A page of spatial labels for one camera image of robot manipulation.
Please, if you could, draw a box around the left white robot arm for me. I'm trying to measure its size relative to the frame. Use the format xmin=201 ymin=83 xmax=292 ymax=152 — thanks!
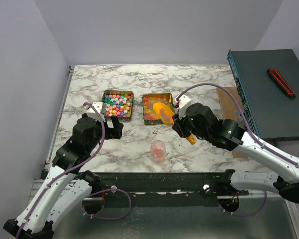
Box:
xmin=3 ymin=113 xmax=123 ymax=239

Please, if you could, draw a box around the tin of gummy candies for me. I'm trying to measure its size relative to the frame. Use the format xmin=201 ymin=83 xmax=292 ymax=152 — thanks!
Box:
xmin=142 ymin=93 xmax=175 ymax=125

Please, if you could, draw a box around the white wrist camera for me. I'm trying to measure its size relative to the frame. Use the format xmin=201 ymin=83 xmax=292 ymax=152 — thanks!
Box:
xmin=86 ymin=102 xmax=106 ymax=122
xmin=173 ymin=95 xmax=191 ymax=119

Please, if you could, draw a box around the tin of paper stars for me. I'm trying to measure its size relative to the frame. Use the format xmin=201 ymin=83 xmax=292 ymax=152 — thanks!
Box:
xmin=102 ymin=90 xmax=134 ymax=122

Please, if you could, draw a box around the wooden board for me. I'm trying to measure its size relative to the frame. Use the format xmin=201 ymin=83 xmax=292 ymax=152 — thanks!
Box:
xmin=216 ymin=86 xmax=252 ymax=158

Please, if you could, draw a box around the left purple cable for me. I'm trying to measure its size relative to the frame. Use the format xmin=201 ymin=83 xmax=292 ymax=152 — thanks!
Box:
xmin=14 ymin=102 xmax=132 ymax=239

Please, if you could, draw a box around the dark grey metal box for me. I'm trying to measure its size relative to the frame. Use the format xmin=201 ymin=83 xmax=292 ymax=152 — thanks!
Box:
xmin=227 ymin=49 xmax=299 ymax=142

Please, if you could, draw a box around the clear glass jar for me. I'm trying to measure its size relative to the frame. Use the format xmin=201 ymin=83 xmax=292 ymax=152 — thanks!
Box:
xmin=150 ymin=140 xmax=166 ymax=163

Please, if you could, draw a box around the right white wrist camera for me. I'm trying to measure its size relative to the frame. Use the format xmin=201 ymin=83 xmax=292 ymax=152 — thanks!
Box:
xmin=173 ymin=95 xmax=191 ymax=119

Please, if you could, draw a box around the red black utility knife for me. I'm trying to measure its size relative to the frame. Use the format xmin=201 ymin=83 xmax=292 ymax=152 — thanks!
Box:
xmin=267 ymin=68 xmax=296 ymax=98

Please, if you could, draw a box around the black mounting rail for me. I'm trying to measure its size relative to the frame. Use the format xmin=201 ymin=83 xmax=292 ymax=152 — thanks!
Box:
xmin=39 ymin=171 xmax=250 ymax=207

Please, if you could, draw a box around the small metal bracket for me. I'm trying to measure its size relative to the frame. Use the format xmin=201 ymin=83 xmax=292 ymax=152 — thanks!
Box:
xmin=235 ymin=110 xmax=245 ymax=124

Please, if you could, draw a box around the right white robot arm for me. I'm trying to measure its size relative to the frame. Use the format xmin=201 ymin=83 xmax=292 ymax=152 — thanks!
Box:
xmin=172 ymin=103 xmax=299 ymax=204

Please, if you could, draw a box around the yellow plastic scoop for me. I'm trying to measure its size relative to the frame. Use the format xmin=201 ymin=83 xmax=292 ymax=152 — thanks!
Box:
xmin=153 ymin=102 xmax=197 ymax=145

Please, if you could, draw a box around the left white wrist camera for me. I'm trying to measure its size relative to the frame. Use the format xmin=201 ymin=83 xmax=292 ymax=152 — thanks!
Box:
xmin=86 ymin=102 xmax=106 ymax=122

